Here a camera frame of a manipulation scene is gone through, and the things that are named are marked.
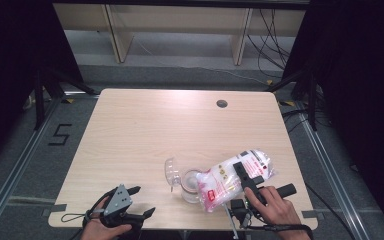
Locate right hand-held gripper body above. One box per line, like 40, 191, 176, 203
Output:
222, 182, 298, 240

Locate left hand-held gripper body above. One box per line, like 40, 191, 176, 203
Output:
99, 183, 145, 231

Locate red and white plastic bag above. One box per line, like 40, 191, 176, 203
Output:
195, 148, 277, 213

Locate clear jug with beige lid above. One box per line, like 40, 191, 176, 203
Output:
164, 157, 211, 205

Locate person's left hand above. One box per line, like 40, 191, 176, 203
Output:
79, 196, 133, 240

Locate person's right hand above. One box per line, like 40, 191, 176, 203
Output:
244, 185, 302, 232

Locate black metal stand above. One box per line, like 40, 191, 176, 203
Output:
33, 66, 99, 131
264, 68, 318, 132

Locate black curtain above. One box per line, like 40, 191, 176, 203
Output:
0, 0, 85, 171
281, 0, 384, 234

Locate beige wooden shelf unit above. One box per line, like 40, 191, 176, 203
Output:
52, 2, 307, 66

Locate black gripper strap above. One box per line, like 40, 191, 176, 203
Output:
85, 188, 118, 223

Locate thin grey cord loop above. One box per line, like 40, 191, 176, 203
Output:
60, 212, 89, 223

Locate black wrist strap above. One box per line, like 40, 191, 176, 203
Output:
246, 223, 315, 234

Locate metal floor rail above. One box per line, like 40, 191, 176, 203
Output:
294, 109, 364, 240
0, 98, 63, 231

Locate black floor cable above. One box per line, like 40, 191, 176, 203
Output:
304, 184, 358, 240

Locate black hanging cable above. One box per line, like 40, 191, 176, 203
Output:
246, 33, 284, 73
258, 8, 293, 79

